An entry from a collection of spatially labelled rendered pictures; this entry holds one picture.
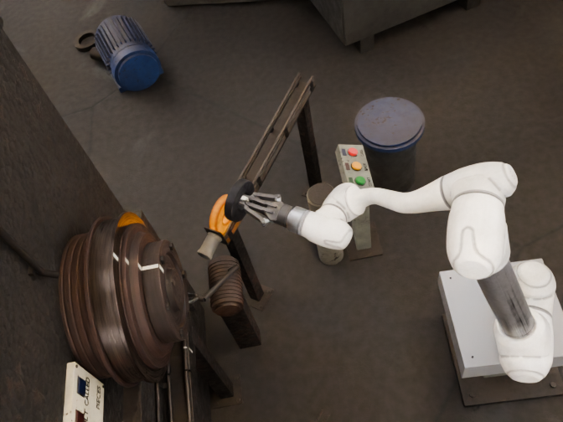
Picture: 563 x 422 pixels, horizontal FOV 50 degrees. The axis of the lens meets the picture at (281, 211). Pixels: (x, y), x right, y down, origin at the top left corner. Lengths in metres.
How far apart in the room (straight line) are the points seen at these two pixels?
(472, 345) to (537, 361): 0.31
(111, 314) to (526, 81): 2.75
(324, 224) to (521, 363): 0.73
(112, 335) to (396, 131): 1.70
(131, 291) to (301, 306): 1.40
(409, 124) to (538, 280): 1.04
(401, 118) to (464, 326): 1.04
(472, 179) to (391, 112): 1.28
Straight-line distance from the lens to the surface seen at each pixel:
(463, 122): 3.40
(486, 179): 1.62
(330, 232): 1.93
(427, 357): 2.71
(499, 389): 2.68
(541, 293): 2.10
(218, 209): 2.20
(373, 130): 2.79
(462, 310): 2.31
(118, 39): 3.80
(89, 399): 1.62
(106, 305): 1.51
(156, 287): 1.56
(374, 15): 3.64
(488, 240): 1.52
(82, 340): 1.58
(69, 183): 1.78
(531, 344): 1.98
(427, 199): 1.72
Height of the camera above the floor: 2.55
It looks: 56 degrees down
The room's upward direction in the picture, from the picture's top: 15 degrees counter-clockwise
